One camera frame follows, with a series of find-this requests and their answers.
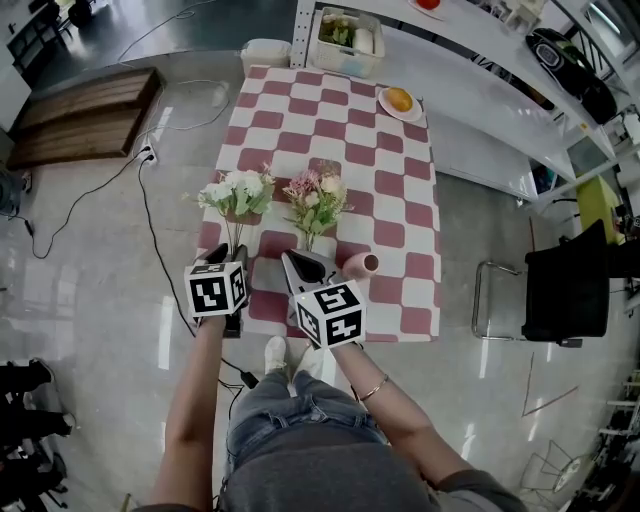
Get wire frame chair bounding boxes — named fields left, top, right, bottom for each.
left=519, top=439, right=596, bottom=496

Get person's right white shoe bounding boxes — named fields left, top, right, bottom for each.
left=294, top=344, right=321, bottom=381

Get white plate under orange fruit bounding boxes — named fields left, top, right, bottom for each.
left=377, top=85, right=424, bottom=123

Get thin metal bracelet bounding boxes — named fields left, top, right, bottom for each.
left=355, top=373, right=390, bottom=403

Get white storage basket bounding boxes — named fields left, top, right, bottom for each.
left=305, top=5, right=386, bottom=79

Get white plastic bin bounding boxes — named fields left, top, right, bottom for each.
left=241, top=38, right=293, bottom=69

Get pink vase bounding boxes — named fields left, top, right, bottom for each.
left=342, top=252, right=381, bottom=281

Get black cantilever office chair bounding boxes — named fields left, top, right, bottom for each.
left=472, top=219, right=611, bottom=349

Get pink flower bouquet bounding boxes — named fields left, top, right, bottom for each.
left=282, top=160, right=354, bottom=254

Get white metal shelf rack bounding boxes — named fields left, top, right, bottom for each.
left=289, top=0, right=640, bottom=201

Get brown wooden pallet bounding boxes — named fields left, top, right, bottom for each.
left=5, top=67, right=166, bottom=171

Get white plate under red fruit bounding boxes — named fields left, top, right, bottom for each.
left=407, top=0, right=446, bottom=21

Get person's grey shirt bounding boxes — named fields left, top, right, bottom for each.
left=219, top=439, right=526, bottom=512

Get red white checkered tablecloth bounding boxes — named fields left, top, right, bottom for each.
left=196, top=64, right=442, bottom=344

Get orange fruit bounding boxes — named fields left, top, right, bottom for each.
left=386, top=87, right=414, bottom=112

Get person's white shoe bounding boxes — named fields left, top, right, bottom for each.
left=263, top=335, right=288, bottom=374
left=294, top=344, right=321, bottom=381

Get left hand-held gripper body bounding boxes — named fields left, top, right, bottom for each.
left=183, top=258, right=251, bottom=341

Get person's blue jeans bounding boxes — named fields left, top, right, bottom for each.
left=224, top=369, right=389, bottom=471

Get black equipment stand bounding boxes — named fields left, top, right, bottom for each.
left=0, top=357, right=76, bottom=511

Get black floor cable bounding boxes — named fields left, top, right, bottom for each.
left=22, top=157, right=146, bottom=260
left=138, top=160, right=261, bottom=391

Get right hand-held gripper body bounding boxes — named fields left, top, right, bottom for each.
left=285, top=273, right=367, bottom=350

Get person's left white shoe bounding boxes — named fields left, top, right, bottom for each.
left=263, top=335, right=288, bottom=374

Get green cloth table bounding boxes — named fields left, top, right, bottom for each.
left=574, top=174, right=626, bottom=246

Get person's right forearm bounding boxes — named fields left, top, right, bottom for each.
left=329, top=342, right=474, bottom=489

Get black rounded appliance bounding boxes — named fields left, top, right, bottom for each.
left=524, top=27, right=619, bottom=126

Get person's left forearm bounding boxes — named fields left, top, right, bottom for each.
left=149, top=314, right=229, bottom=509

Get white flower bouquet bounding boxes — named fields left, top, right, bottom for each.
left=182, top=168, right=276, bottom=251

